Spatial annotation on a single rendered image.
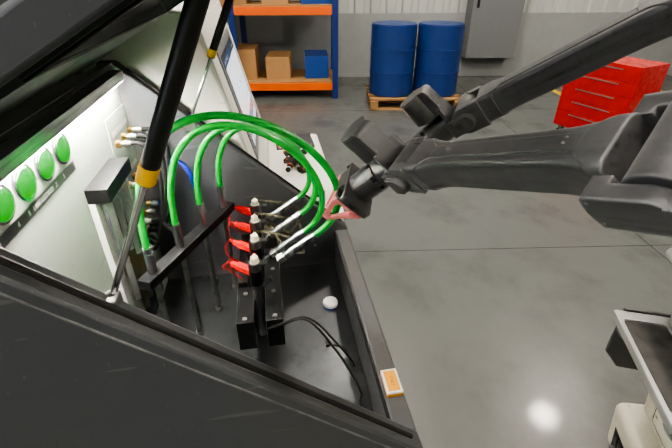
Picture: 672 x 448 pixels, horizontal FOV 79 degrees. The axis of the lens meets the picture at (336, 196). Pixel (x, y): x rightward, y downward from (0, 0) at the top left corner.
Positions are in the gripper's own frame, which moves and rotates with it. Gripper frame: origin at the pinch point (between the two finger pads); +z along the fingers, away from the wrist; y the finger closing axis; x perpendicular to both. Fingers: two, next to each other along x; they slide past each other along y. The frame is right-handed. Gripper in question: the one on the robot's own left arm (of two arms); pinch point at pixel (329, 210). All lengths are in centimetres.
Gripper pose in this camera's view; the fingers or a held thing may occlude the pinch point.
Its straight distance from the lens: 81.9
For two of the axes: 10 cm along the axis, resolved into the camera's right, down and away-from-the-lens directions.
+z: -6.5, 4.9, 5.8
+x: 7.4, 5.8, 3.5
